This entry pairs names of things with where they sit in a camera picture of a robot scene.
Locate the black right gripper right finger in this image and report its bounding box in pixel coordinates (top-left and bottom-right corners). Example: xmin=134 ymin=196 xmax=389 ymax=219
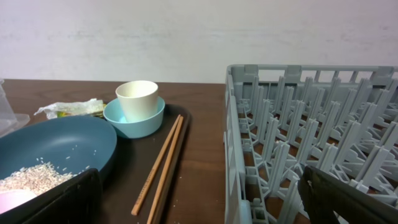
xmin=298 ymin=166 xmax=397 ymax=224

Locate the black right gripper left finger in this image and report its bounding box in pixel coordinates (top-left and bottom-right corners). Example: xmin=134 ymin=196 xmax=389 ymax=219
xmin=1 ymin=168 xmax=103 ymax=224

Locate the dark blue plate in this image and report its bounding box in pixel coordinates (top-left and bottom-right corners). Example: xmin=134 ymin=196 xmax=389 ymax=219
xmin=1 ymin=116 xmax=117 ymax=180

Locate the pink cup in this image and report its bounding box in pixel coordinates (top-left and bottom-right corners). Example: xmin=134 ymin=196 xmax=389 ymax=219
xmin=0 ymin=189 xmax=37 ymax=214

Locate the grey dishwasher rack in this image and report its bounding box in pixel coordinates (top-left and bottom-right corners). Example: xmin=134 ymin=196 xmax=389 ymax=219
xmin=223 ymin=65 xmax=397 ymax=223

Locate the dark brown serving tray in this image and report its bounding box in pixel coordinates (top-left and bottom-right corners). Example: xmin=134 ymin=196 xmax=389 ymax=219
xmin=93 ymin=104 xmax=192 ymax=224

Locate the light blue bowl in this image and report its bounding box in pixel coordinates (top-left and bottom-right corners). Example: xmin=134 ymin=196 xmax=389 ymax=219
xmin=103 ymin=96 xmax=165 ymax=139

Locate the crumpled plastic snack wrapper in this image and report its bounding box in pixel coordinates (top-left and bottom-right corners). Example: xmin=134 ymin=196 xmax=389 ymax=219
xmin=34 ymin=98 xmax=106 ymax=119

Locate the right wooden chopstick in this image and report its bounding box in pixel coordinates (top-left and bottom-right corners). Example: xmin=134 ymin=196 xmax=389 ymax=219
xmin=147 ymin=115 xmax=183 ymax=224

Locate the wooden chopstick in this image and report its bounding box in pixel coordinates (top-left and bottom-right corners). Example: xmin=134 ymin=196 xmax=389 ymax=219
xmin=131 ymin=115 xmax=181 ymax=216
xmin=147 ymin=115 xmax=183 ymax=224

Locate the left wooden chopstick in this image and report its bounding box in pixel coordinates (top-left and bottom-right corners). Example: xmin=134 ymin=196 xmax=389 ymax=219
xmin=131 ymin=115 xmax=181 ymax=216

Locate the clear plastic bin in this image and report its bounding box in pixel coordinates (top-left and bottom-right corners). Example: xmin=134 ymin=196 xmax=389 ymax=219
xmin=0 ymin=79 xmax=30 ymax=137

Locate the cream white cup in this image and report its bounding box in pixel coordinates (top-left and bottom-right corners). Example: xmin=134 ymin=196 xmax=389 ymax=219
xmin=116 ymin=80 xmax=159 ymax=123

